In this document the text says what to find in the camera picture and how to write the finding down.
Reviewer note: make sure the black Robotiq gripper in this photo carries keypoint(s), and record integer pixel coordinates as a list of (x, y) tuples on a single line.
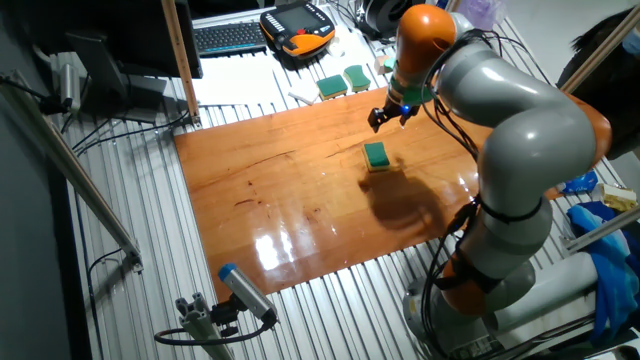
[(397, 109)]

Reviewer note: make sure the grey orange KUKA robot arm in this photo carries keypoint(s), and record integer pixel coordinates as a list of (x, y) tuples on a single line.
[(525, 130)]

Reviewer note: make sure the wavy green yellow sponge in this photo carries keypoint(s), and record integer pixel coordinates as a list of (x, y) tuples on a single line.
[(356, 76)]

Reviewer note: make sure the small wooden cube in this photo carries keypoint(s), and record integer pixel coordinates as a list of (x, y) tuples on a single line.
[(381, 65)]

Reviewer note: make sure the small white cup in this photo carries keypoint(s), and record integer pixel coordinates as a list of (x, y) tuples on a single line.
[(336, 49)]

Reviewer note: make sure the white foam block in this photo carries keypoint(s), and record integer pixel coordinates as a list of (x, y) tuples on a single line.
[(305, 93)]

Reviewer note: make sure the glossy wooden board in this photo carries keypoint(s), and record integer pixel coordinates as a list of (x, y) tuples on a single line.
[(280, 190)]

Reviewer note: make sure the orange black teach pendant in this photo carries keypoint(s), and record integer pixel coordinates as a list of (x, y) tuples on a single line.
[(295, 25)]

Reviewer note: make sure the purple plastic bag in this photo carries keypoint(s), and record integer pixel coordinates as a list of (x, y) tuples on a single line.
[(480, 12)]

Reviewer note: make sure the white paper sheet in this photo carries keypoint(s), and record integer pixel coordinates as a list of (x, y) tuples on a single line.
[(235, 80)]

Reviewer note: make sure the black computer keyboard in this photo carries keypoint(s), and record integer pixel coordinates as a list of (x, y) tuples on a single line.
[(227, 37)]

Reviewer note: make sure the blue tissue packet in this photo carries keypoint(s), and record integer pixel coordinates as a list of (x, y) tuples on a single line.
[(582, 182)]

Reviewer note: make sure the person in dark clothes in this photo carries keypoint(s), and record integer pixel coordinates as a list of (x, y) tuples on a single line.
[(620, 100)]

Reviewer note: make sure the yellow white packet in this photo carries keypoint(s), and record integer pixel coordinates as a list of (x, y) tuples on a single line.
[(620, 197)]

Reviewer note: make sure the blue cloth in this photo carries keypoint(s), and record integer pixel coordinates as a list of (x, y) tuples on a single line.
[(615, 280)]

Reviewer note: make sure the black computer monitor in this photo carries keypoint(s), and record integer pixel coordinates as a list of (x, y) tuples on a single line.
[(125, 30)]

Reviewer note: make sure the aluminium frame bar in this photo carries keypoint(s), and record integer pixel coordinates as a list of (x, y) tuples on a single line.
[(454, 4), (600, 51), (75, 170), (600, 231)]

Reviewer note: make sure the tan frame post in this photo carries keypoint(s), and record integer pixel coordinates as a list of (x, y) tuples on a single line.
[(180, 55)]

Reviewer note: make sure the silver camera with blue cap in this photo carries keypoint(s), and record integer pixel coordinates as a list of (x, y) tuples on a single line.
[(245, 292)]

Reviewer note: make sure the short aluminium profile mount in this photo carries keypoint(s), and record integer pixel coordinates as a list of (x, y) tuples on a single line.
[(200, 325)]

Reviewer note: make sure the silver depth camera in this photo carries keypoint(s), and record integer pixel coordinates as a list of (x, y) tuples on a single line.
[(70, 85)]

